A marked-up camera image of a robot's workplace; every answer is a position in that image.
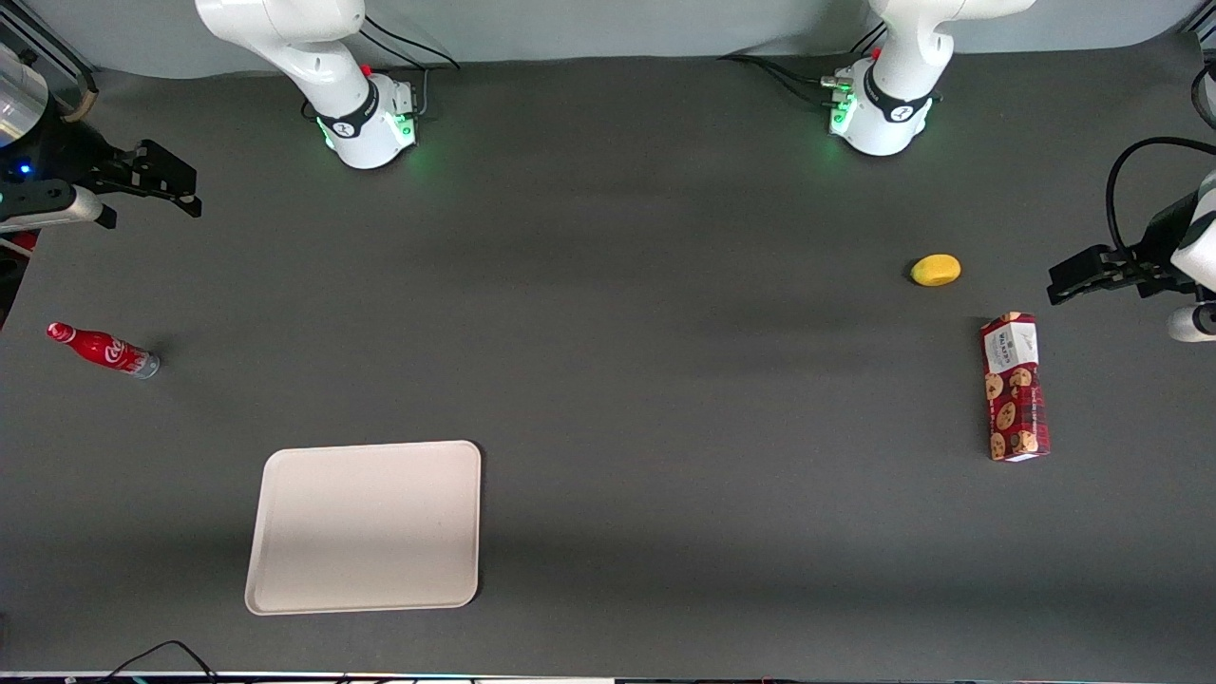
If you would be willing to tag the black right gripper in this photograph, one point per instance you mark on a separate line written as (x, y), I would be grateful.
(66, 150)

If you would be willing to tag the beige plastic tray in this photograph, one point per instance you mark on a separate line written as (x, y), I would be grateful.
(366, 527)

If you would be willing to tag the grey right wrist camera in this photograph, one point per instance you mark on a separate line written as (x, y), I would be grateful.
(52, 206)

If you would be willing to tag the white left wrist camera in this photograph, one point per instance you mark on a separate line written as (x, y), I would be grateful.
(1192, 323)

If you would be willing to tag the red coke bottle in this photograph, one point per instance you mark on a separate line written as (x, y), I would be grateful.
(104, 349)

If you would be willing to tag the red tartan cookie box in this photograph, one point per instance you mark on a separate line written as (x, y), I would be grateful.
(1015, 389)

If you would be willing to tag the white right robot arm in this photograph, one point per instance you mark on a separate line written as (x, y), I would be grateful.
(285, 38)

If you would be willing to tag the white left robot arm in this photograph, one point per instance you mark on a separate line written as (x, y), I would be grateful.
(893, 114)

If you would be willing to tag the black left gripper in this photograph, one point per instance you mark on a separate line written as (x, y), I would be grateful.
(1157, 239)

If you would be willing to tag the aluminium frame profile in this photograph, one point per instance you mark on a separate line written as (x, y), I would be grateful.
(52, 57)

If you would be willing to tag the yellow lemon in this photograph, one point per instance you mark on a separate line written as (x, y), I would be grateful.
(936, 270)

